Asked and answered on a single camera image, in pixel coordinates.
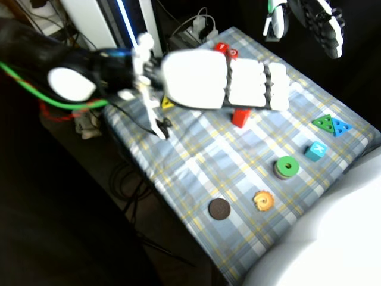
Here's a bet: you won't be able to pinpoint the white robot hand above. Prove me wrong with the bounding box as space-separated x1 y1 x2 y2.
263 0 346 60
161 48 292 112

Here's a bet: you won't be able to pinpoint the red rectangular block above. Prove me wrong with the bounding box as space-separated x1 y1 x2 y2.
231 108 252 129

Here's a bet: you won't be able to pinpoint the yellow block with holes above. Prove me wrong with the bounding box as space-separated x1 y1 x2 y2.
160 95 176 110

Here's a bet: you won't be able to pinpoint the green triangle block with holes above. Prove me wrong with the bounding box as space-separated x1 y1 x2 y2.
311 114 336 134

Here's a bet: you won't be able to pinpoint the blue triangle block with holes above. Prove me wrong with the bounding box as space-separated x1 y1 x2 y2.
330 117 354 138

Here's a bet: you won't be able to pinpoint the grey box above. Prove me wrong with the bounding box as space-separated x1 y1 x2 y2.
168 31 203 52

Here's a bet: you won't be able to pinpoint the white power strip with plugs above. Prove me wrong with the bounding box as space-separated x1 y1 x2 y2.
190 14 220 42

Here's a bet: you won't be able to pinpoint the blue plaid table cloth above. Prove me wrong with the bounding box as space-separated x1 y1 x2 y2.
102 26 374 286

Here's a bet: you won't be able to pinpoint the white column with blue light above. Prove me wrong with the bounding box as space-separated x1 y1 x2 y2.
59 0 164 57

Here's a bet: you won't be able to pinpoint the blue cube with letter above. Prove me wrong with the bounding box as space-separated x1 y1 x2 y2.
303 141 329 163

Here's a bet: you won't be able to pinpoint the dark brown toy cookie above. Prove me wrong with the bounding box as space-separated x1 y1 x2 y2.
208 198 232 221

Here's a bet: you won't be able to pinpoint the yellow toy cookie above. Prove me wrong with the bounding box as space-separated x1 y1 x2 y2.
252 190 275 213

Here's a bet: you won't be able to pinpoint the white robot body shell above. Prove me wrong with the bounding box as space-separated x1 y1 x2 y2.
242 151 381 286

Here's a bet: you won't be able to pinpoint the black floor cables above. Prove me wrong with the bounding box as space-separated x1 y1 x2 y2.
108 160 157 215

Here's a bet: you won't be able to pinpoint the green ring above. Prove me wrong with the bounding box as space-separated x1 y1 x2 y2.
275 156 300 177

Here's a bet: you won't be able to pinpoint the green cable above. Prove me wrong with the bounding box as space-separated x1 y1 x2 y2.
0 61 110 110

